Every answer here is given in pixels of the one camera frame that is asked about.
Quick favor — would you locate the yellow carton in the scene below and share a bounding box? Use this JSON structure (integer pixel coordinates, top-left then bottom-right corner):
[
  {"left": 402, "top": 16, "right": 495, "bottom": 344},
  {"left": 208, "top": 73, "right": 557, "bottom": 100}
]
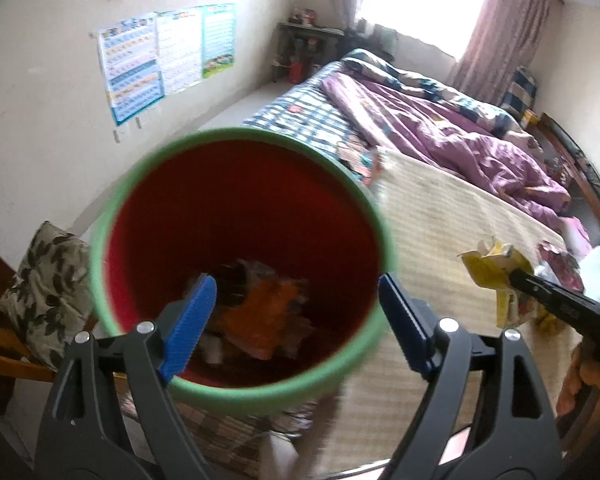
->
[{"left": 460, "top": 236, "right": 539, "bottom": 328}]

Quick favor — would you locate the orange plastic bag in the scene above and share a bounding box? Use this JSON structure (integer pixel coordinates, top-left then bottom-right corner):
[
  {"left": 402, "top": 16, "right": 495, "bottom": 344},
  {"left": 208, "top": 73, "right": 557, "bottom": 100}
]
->
[{"left": 216, "top": 278, "right": 314, "bottom": 361}]

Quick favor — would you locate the red green trash bin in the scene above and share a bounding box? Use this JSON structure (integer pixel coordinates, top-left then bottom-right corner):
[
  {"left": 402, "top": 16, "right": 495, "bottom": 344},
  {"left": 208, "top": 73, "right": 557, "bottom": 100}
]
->
[{"left": 90, "top": 127, "right": 394, "bottom": 414}]

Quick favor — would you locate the right hand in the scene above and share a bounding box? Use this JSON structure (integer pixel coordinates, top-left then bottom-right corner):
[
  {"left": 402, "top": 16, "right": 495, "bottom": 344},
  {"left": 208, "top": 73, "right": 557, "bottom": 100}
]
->
[{"left": 556, "top": 344, "right": 600, "bottom": 420}]

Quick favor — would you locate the white pillow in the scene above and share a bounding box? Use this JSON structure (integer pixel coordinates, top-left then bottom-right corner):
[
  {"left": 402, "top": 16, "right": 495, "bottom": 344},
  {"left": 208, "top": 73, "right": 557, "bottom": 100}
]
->
[{"left": 579, "top": 246, "right": 600, "bottom": 303}]

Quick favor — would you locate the pink foil wrapper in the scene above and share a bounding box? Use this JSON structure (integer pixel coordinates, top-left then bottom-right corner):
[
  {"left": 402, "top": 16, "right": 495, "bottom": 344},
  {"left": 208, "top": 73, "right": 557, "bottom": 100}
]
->
[{"left": 534, "top": 240, "right": 584, "bottom": 292}]

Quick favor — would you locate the dark wooden headboard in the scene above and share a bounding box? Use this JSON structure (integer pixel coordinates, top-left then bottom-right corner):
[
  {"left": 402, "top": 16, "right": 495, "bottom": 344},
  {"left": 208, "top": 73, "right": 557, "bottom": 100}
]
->
[{"left": 532, "top": 113, "right": 600, "bottom": 245}]

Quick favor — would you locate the floral leaf cushion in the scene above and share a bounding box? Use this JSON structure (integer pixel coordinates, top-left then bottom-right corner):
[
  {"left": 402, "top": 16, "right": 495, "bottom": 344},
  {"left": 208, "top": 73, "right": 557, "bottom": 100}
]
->
[{"left": 0, "top": 221, "right": 94, "bottom": 370}]

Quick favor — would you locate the woven straw bed mat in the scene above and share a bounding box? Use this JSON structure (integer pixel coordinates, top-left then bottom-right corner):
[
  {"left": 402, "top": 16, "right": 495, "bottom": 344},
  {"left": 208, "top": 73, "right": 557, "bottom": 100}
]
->
[{"left": 181, "top": 150, "right": 568, "bottom": 479}]

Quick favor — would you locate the purple quilt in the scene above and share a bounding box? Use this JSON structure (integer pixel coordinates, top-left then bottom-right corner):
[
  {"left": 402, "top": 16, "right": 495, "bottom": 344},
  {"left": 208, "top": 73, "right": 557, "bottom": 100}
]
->
[{"left": 322, "top": 72, "right": 570, "bottom": 232}]

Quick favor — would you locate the plaid pillow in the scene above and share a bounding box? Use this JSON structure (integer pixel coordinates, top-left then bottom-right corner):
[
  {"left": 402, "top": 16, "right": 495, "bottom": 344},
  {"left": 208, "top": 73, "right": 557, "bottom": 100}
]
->
[{"left": 500, "top": 66, "right": 538, "bottom": 120}]

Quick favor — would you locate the pink curtain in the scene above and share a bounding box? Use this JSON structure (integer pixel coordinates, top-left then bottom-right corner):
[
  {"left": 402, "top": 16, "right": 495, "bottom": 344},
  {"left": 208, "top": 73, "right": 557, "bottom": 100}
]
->
[{"left": 451, "top": 0, "right": 562, "bottom": 104}]

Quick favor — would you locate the blue plaid bed sheet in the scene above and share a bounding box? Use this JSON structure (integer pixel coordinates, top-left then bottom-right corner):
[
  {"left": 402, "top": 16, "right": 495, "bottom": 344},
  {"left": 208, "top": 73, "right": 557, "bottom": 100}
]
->
[{"left": 242, "top": 61, "right": 374, "bottom": 185}]

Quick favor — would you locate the dark side table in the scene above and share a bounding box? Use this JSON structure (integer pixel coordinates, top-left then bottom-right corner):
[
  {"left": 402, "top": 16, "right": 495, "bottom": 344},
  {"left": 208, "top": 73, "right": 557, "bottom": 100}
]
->
[{"left": 271, "top": 6, "right": 344, "bottom": 84}]

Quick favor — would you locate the blue educational wall poster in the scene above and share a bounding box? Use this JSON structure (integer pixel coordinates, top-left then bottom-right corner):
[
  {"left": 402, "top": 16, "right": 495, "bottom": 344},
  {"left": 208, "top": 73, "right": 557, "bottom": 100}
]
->
[{"left": 97, "top": 12, "right": 164, "bottom": 126}]

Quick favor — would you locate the white educational wall poster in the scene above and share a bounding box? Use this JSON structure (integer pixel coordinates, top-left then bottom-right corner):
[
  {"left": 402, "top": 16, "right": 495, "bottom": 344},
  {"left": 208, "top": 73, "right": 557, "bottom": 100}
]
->
[{"left": 157, "top": 6, "right": 202, "bottom": 96}]

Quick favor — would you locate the green educational wall poster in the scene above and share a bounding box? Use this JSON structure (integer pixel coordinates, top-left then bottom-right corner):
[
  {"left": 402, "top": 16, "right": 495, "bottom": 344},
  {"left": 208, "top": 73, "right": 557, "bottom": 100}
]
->
[{"left": 202, "top": 3, "right": 236, "bottom": 79}]

